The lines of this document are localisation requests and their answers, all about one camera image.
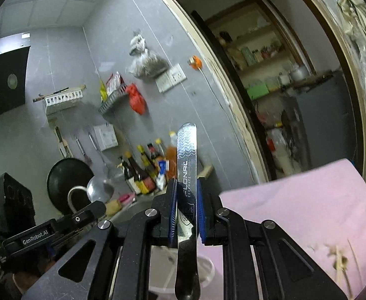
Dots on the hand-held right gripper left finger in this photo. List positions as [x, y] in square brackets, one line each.
[172, 212]

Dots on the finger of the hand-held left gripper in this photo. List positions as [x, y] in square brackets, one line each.
[83, 214]

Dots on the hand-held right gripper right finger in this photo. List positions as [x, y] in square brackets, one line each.
[201, 212]

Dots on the white plastic utensil basket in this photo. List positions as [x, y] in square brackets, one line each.
[206, 272]

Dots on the wooden chopstick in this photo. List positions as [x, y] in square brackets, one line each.
[339, 261]
[355, 262]

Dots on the person's left hand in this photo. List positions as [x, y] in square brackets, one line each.
[29, 279]

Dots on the chrome faucet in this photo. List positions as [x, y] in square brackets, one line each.
[73, 193]

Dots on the hanging steel strainer ladle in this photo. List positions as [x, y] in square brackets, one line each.
[100, 187]

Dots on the yellow sponge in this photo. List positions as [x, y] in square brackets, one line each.
[114, 207]

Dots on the black round pan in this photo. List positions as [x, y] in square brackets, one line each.
[64, 181]

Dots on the blue white packet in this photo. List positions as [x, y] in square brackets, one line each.
[162, 173]

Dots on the pink soap bar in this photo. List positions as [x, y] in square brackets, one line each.
[126, 199]

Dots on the orange chili packet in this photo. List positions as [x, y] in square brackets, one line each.
[171, 162]

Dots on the yellow cap soy sauce bottle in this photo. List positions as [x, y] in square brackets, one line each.
[134, 178]

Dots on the dark pump bottle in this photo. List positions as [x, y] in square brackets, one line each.
[124, 168]

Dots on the red cap sauce bottle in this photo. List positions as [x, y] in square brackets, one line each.
[153, 153]

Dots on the slim clear sauce bottle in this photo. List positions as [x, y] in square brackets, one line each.
[160, 148]

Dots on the hanging wooden spatula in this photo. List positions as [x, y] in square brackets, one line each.
[62, 143]

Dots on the large cooking oil jug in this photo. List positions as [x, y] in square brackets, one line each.
[172, 139]

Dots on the pink floral tablecloth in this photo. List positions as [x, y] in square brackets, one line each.
[295, 200]

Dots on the white plastic jug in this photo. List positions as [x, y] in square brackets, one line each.
[278, 150]

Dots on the red plastic bag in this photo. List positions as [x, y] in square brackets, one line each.
[136, 98]

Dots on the black range hood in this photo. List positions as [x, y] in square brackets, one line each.
[1, 84]

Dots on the yellow green seasoning packet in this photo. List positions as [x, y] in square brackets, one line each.
[103, 92]

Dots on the green storage box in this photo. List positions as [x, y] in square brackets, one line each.
[258, 90]

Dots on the red white seasoning packet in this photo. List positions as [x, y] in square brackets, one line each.
[114, 82]

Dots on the grey cabinet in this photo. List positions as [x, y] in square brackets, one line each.
[323, 122]

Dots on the clear bag of dried goods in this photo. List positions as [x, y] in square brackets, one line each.
[145, 62]

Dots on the green canister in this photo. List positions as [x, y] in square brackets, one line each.
[247, 57]

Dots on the steel pot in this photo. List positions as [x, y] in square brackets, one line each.
[299, 73]

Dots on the wooden shelf unit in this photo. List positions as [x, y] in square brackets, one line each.
[255, 37]

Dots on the white wall box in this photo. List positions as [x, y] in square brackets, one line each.
[106, 137]

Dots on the white wall basket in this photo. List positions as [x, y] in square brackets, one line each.
[62, 100]

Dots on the grey wall shelf basket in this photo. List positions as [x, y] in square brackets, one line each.
[114, 101]

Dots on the worn wooden door frame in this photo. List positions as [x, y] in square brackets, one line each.
[233, 93]

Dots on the white wall switch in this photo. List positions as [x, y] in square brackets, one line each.
[163, 82]

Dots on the white wall socket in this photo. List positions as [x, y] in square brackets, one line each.
[177, 74]

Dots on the orange wall hook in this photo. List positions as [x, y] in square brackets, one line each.
[195, 62]

